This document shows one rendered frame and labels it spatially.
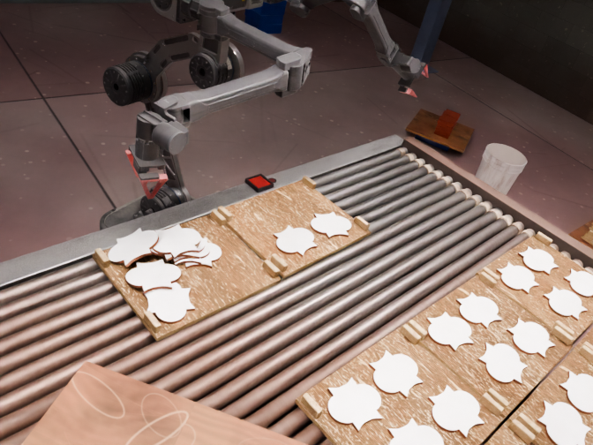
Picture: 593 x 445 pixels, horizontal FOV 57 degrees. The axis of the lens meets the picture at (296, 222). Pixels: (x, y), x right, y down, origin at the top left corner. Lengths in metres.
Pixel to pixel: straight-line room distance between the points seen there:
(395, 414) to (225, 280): 0.58
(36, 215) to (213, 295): 1.89
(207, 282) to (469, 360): 0.76
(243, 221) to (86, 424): 0.87
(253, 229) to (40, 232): 1.64
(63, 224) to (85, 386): 2.06
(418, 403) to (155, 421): 0.65
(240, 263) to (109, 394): 0.61
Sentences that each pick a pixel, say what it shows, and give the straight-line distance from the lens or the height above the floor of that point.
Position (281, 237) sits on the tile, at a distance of 1.73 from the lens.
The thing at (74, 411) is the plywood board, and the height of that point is 1.04.
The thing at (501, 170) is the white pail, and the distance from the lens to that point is 4.09.
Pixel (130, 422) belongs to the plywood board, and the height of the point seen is 1.04.
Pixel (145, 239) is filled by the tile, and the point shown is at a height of 0.99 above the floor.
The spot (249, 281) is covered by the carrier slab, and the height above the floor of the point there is 0.94.
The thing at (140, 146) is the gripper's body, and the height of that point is 1.32.
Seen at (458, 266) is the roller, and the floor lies 0.92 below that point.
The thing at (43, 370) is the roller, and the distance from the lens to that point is 1.41.
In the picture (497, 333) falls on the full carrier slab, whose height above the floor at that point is 0.94.
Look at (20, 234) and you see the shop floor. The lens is 3.16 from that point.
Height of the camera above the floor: 2.03
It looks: 37 degrees down
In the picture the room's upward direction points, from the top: 15 degrees clockwise
